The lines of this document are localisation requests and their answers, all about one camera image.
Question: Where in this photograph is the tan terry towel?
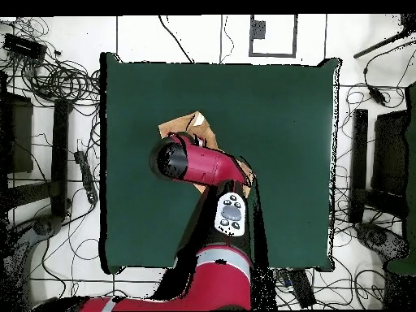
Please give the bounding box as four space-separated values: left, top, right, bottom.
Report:
158 110 256 199

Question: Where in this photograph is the black flat bar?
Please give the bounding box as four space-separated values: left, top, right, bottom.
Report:
287 268 317 309

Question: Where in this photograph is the dark flat panel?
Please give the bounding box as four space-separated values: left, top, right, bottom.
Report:
370 110 411 196
6 92 34 174

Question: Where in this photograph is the dark green table cloth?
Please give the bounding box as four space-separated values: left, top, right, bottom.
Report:
98 51 342 275

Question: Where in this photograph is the black power strip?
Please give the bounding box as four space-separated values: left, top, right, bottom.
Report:
73 149 99 205

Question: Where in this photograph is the black stand base foot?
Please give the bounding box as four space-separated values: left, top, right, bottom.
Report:
353 222 410 261
0 214 63 311

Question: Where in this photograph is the black power adapter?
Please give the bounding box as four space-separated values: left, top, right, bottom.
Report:
368 86 388 106

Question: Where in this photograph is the black rod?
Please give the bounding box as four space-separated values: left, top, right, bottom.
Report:
353 27 416 59

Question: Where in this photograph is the black rectangular box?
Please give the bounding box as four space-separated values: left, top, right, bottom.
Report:
2 32 48 61

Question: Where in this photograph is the black upright post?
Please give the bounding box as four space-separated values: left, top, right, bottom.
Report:
349 108 370 223
50 98 71 217

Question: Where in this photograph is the grey square floor frame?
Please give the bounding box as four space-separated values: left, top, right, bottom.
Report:
249 14 298 59

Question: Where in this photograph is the tangled black cable bundle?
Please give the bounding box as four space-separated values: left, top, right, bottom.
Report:
19 58 102 106

